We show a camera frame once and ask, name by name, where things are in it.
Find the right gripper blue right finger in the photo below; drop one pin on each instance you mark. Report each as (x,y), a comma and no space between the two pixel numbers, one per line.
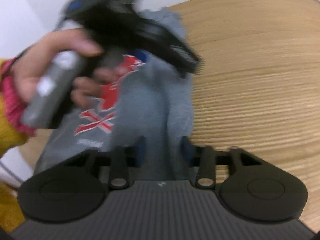
(245,184)

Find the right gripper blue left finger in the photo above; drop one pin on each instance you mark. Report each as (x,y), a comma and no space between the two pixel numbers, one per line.
(78,186)

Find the grey hoodie red print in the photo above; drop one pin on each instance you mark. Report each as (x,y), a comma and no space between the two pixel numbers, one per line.
(151,100)

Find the yellow sleeve forearm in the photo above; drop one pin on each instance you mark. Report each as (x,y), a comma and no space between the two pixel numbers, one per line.
(13,134)

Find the person's left hand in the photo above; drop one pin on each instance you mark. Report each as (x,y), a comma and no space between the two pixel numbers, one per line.
(28,70)

